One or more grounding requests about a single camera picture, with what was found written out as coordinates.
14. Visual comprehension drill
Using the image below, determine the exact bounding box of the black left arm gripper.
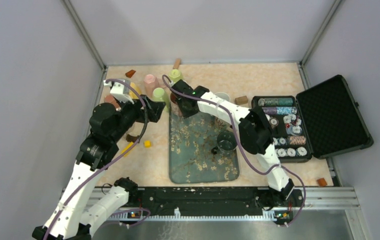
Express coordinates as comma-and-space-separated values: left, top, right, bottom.
111, 93, 166, 143

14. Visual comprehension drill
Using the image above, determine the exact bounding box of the light green upside-down mug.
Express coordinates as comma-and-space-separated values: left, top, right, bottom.
152, 87, 170, 112

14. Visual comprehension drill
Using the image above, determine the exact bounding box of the yellow mug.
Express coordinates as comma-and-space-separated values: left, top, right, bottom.
129, 82, 142, 99

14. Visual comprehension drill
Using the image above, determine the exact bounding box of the white and blue mug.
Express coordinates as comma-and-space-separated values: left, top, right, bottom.
215, 92, 230, 102

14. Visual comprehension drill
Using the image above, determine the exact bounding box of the dark teal mug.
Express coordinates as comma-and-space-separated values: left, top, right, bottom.
211, 131, 237, 155

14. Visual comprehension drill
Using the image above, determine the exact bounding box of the pink upside-down mug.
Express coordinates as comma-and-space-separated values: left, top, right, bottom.
170, 92, 183, 117

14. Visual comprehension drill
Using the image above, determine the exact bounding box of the cream patterned mug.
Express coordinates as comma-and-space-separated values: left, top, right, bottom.
214, 117, 233, 132

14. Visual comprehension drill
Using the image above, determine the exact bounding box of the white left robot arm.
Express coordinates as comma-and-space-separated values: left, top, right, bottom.
32, 95, 166, 240

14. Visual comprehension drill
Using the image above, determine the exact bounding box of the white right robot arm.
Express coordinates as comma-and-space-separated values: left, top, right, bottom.
169, 80, 297, 206

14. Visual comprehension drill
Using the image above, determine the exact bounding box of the pale pink tall mug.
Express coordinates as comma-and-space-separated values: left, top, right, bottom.
144, 74, 161, 98

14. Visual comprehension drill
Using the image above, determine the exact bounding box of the terracotta mug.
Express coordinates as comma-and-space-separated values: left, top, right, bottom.
104, 94, 121, 110

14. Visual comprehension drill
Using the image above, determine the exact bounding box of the dark red wooden block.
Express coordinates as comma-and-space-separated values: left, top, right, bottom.
125, 69, 136, 78

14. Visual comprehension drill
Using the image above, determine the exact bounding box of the dark brown block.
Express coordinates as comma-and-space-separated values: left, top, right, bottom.
125, 134, 140, 143

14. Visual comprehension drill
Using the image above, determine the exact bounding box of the small yellow cube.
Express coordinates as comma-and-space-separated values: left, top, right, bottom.
144, 140, 152, 148

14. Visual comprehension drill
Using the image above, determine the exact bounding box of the tan cylinder block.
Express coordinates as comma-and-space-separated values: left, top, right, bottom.
173, 58, 181, 69

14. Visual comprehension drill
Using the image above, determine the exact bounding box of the yellow wooden block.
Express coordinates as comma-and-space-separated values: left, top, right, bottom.
121, 142, 134, 157

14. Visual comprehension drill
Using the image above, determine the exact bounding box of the brown wooden block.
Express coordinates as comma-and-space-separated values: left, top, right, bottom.
234, 95, 248, 106

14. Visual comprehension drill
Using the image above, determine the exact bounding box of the teal blossom-pattern tray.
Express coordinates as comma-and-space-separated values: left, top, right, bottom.
169, 103, 240, 184

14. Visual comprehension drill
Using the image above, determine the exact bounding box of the black poker chip case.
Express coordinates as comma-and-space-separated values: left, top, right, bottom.
251, 75, 373, 163

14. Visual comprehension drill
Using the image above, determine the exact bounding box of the small orange block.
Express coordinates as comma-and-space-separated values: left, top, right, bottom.
316, 178, 328, 188

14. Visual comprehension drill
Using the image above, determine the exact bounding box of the light green mug with handle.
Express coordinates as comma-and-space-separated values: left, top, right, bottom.
168, 68, 184, 83

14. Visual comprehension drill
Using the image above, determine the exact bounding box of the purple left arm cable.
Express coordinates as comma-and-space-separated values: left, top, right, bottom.
42, 78, 152, 240

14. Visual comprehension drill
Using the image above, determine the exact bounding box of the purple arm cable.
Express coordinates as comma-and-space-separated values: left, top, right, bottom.
161, 74, 307, 228
42, 78, 152, 240

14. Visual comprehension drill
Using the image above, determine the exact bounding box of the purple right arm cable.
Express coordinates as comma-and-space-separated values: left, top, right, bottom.
161, 74, 307, 228

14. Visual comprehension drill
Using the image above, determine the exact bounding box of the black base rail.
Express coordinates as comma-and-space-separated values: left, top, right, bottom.
119, 187, 302, 217

